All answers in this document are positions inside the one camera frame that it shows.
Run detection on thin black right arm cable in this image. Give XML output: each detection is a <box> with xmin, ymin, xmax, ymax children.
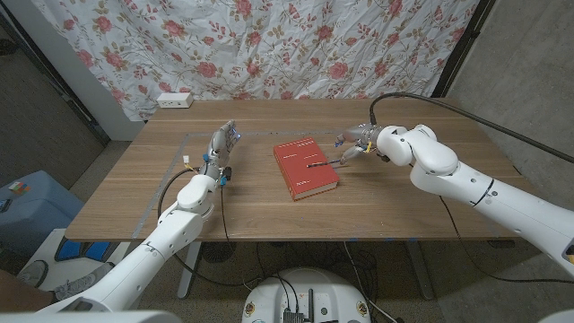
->
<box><xmin>438</xmin><ymin>196</ymin><xmax>574</xmax><ymax>285</ymax></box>

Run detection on black door frame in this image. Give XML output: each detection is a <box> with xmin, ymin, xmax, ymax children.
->
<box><xmin>0</xmin><ymin>8</ymin><xmax>111</xmax><ymax>147</ymax></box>

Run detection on red notebook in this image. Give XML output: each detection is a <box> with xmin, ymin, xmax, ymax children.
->
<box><xmin>272</xmin><ymin>137</ymin><xmax>341</xmax><ymax>202</ymax></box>

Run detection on white floor cable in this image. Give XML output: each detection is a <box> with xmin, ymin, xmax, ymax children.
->
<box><xmin>343</xmin><ymin>241</ymin><xmax>398</xmax><ymax>323</ymax></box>

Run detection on white power strip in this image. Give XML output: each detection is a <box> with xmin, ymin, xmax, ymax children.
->
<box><xmin>156</xmin><ymin>92</ymin><xmax>195</xmax><ymax>109</ymax></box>

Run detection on black backdrop stand pole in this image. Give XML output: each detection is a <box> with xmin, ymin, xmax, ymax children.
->
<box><xmin>430</xmin><ymin>0</ymin><xmax>497</xmax><ymax>99</ymax></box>

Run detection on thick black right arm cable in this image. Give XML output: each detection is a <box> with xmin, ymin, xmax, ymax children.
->
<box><xmin>370</xmin><ymin>92</ymin><xmax>574</xmax><ymax>163</ymax></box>

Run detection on white pillar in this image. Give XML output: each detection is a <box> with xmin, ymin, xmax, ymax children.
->
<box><xmin>2</xmin><ymin>0</ymin><xmax>144</xmax><ymax>142</ymax></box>

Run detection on white floor board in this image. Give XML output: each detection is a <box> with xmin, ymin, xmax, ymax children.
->
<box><xmin>20</xmin><ymin>227</ymin><xmax>131</xmax><ymax>292</ymax></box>

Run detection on grey sneaker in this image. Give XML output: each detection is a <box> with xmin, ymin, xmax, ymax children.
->
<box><xmin>53</xmin><ymin>262</ymin><xmax>116</xmax><ymax>301</ymax></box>
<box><xmin>17</xmin><ymin>259</ymin><xmax>49</xmax><ymax>288</ymax></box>

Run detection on blue and black floor item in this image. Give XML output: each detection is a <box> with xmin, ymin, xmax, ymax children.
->
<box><xmin>54</xmin><ymin>237</ymin><xmax>113</xmax><ymax>263</ymax></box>

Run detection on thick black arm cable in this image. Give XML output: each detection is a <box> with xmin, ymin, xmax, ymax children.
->
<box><xmin>370</xmin><ymin>92</ymin><xmax>574</xmax><ymax>163</ymax></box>
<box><xmin>156</xmin><ymin>166</ymin><xmax>261</xmax><ymax>288</ymax></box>

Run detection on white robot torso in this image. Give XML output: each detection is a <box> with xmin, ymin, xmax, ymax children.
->
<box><xmin>0</xmin><ymin>309</ymin><xmax>574</xmax><ymax>323</ymax></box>

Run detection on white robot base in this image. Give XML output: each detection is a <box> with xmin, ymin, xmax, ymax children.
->
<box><xmin>241</xmin><ymin>267</ymin><xmax>372</xmax><ymax>323</ymax></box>

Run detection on blue storage box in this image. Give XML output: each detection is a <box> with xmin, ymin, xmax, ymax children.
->
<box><xmin>0</xmin><ymin>170</ymin><xmax>85</xmax><ymax>257</ymax></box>

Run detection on grey tape outline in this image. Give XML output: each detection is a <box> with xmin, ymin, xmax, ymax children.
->
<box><xmin>132</xmin><ymin>129</ymin><xmax>443</xmax><ymax>239</ymax></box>

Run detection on floral rose backdrop cloth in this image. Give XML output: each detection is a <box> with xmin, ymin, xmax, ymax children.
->
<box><xmin>30</xmin><ymin>0</ymin><xmax>481</xmax><ymax>122</ymax></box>

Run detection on white table leg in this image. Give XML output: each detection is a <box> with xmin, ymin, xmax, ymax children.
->
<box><xmin>405</xmin><ymin>240</ymin><xmax>436</xmax><ymax>301</ymax></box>
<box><xmin>177</xmin><ymin>241</ymin><xmax>203</xmax><ymax>301</ymax></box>

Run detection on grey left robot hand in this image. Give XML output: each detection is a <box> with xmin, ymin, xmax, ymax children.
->
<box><xmin>199</xmin><ymin>118</ymin><xmax>242</xmax><ymax>179</ymax></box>

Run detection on person's brown trouser leg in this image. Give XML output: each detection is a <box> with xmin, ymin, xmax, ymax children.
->
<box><xmin>0</xmin><ymin>268</ymin><xmax>55</xmax><ymax>313</ymax></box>

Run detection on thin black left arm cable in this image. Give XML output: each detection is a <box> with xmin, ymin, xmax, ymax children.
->
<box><xmin>218</xmin><ymin>179</ymin><xmax>237</xmax><ymax>255</ymax></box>

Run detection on black mechanical pencil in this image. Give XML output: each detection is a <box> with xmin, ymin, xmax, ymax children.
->
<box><xmin>307</xmin><ymin>159</ymin><xmax>343</xmax><ymax>170</ymax></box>

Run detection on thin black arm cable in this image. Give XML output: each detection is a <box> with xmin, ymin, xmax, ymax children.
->
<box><xmin>438</xmin><ymin>196</ymin><xmax>574</xmax><ymax>285</ymax></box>
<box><xmin>218</xmin><ymin>179</ymin><xmax>237</xmax><ymax>255</ymax></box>

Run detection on black round floor fan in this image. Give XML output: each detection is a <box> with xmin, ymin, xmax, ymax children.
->
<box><xmin>201</xmin><ymin>241</ymin><xmax>237</xmax><ymax>265</ymax></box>

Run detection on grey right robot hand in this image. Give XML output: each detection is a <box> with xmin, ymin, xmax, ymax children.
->
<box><xmin>334</xmin><ymin>123</ymin><xmax>383</xmax><ymax>166</ymax></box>

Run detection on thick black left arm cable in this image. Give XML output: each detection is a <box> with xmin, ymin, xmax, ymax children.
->
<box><xmin>156</xmin><ymin>166</ymin><xmax>261</xmax><ymax>288</ymax></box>

